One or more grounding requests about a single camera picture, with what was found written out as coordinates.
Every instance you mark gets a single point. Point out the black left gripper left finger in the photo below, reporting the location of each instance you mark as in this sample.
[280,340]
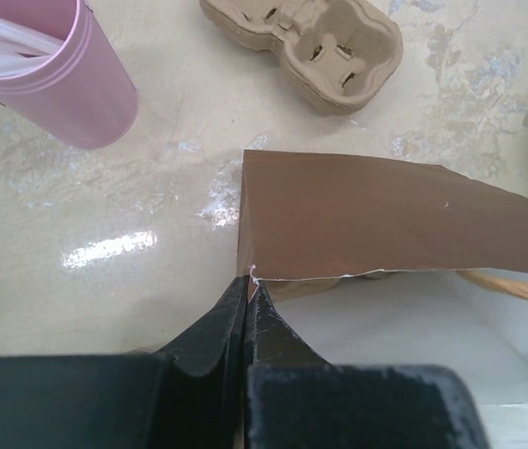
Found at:
[183,395]

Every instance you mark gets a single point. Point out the brown paper bag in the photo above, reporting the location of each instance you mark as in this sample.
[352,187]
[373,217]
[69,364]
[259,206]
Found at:
[377,261]

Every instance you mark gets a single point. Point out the pink cylindrical container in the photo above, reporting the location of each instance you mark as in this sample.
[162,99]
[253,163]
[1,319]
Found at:
[82,95]

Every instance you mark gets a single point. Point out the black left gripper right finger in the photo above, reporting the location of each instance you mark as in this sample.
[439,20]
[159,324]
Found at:
[294,398]

